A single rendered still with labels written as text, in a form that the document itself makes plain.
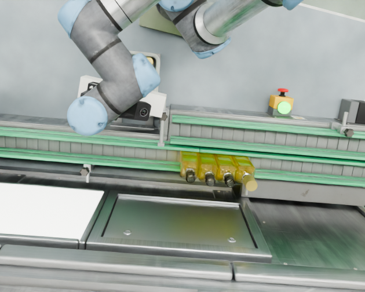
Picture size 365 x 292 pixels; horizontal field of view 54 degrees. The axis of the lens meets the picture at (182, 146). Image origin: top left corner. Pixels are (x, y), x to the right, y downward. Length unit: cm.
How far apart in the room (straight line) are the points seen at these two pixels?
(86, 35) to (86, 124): 16
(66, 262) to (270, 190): 79
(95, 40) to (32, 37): 77
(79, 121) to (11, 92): 82
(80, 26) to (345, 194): 113
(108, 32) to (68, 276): 53
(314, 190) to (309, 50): 52
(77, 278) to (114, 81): 44
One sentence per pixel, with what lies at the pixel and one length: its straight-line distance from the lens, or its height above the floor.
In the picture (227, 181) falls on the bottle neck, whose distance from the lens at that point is 109.
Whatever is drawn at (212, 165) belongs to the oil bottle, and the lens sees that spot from 110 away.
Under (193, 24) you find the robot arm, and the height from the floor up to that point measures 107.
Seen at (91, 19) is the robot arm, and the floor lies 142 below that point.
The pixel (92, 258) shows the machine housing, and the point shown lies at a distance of 89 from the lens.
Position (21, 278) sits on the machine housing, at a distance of 90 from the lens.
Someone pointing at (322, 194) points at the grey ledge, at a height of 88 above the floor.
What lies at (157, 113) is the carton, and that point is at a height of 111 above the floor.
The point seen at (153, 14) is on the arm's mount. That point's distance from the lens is 129.
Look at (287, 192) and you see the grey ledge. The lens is 140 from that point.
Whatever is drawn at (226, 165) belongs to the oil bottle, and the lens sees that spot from 111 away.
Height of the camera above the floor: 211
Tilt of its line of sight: 75 degrees down
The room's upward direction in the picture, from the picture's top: 176 degrees clockwise
